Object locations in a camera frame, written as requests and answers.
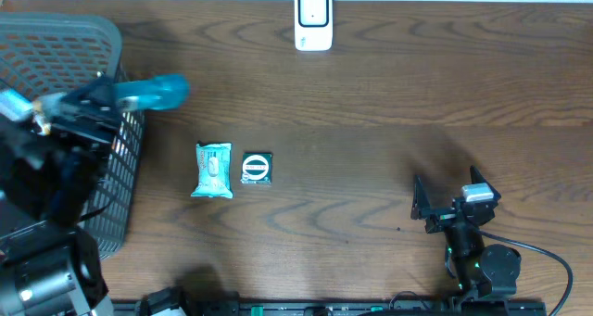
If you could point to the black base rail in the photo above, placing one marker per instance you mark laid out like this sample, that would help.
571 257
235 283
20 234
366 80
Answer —
175 301

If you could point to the white barcode scanner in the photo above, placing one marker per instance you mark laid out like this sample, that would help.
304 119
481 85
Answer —
314 25

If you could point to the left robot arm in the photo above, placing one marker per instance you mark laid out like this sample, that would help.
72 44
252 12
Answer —
50 269

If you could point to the teal wet wipes pack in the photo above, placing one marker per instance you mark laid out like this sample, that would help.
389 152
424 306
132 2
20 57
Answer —
213 163

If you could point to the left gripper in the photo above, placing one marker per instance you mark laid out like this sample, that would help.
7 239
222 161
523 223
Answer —
106 134

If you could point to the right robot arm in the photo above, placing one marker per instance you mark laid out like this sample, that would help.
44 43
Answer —
482 271

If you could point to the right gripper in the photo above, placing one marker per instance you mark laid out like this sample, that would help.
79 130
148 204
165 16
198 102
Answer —
421 206

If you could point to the teal mouthwash bottle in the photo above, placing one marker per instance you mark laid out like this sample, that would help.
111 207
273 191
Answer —
159 93

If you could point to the small green box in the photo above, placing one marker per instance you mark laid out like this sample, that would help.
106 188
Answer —
256 168

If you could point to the grey plastic basket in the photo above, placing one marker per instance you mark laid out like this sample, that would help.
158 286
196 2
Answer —
43 53

